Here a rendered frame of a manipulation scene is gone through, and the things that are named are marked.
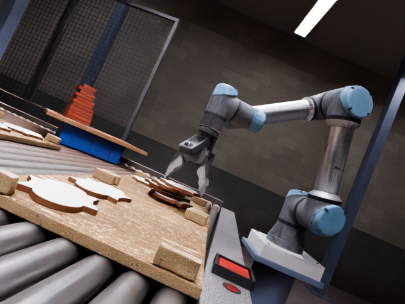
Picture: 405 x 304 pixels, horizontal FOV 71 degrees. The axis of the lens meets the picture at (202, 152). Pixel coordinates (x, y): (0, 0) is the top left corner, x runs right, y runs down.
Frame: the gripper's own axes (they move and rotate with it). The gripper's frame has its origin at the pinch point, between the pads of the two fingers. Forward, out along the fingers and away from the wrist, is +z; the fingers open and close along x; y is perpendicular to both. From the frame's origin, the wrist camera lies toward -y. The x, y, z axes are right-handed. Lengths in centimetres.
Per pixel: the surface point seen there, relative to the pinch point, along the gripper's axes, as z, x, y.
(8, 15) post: -52, 190, 38
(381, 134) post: -180, -98, 444
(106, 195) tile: 5.0, -0.2, -33.1
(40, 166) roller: 7.9, 25.3, -28.2
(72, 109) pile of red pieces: -10, 87, 28
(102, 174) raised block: 4.2, 14.3, -19.0
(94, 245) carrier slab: 7, -15, -51
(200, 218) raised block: 4.2, -13.0, -9.6
